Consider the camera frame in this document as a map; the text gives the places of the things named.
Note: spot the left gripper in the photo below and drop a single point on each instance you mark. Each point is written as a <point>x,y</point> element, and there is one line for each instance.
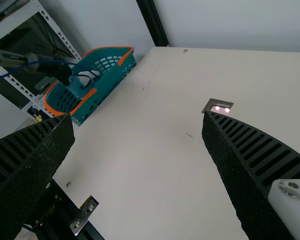
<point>76,86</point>

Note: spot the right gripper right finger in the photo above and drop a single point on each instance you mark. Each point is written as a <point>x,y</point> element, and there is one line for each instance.
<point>247,175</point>

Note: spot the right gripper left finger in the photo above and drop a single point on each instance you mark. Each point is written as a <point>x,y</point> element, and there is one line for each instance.
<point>27,170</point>

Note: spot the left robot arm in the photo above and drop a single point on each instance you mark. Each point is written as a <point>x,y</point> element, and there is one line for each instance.
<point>47,67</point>

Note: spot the teal shopping basket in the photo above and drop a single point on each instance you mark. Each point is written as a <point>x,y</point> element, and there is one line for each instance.
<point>103,52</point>

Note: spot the white metal shelf rack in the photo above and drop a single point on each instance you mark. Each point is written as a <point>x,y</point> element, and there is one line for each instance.
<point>53,25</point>

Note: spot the black post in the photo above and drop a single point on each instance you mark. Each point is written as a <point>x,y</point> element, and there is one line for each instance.
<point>152,22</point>

